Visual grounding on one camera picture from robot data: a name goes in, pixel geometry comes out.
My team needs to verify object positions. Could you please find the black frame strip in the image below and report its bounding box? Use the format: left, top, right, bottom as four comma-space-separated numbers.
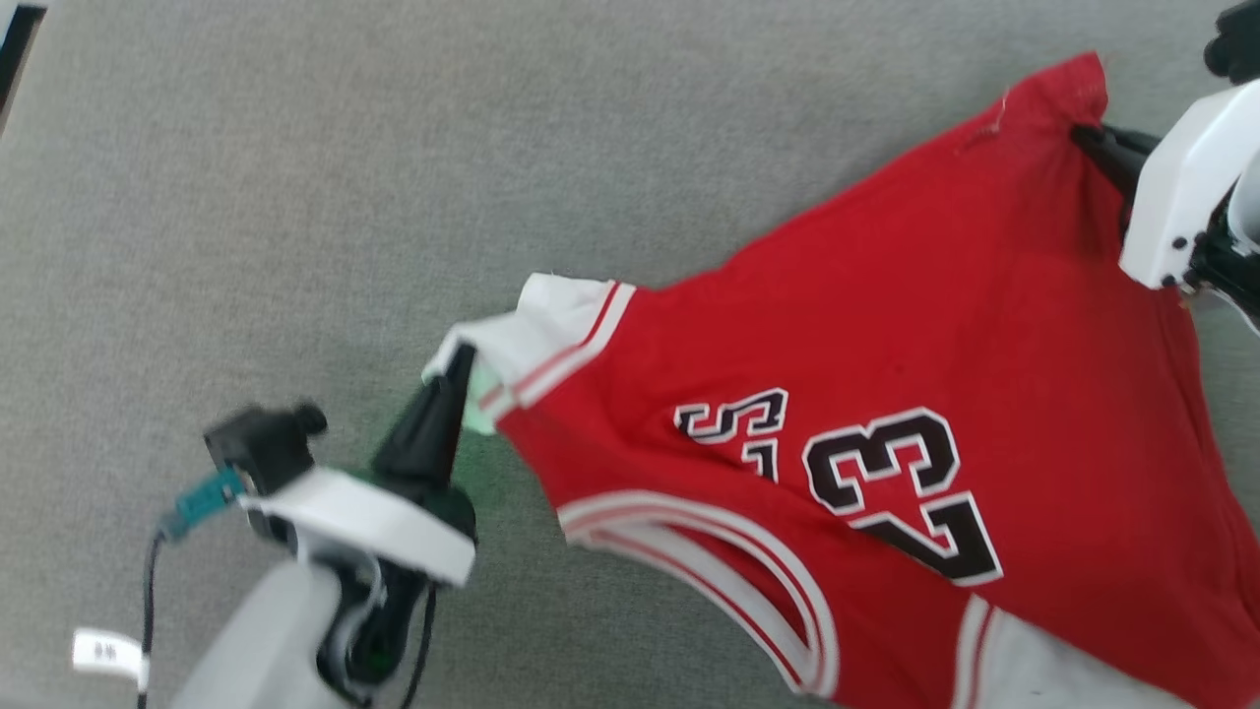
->
0, 0, 46, 129

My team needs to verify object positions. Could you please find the teal left camera connector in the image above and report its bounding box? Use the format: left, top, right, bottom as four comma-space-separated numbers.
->
160, 468, 247, 543

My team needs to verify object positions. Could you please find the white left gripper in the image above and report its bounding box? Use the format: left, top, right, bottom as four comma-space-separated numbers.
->
239, 345, 480, 589

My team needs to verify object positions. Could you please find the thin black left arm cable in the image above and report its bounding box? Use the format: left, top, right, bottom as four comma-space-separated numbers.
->
399, 581, 440, 709

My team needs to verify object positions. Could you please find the white cable label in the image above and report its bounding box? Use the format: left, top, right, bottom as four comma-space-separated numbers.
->
72, 627, 151, 690

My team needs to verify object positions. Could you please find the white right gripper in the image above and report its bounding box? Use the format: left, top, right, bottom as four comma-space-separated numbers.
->
1071, 79, 1260, 290

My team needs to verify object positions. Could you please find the red white basketball jersey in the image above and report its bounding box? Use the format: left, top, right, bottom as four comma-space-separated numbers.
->
423, 51, 1260, 709

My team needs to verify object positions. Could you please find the black left camera cable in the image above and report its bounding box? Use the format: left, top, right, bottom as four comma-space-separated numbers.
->
138, 527, 170, 709

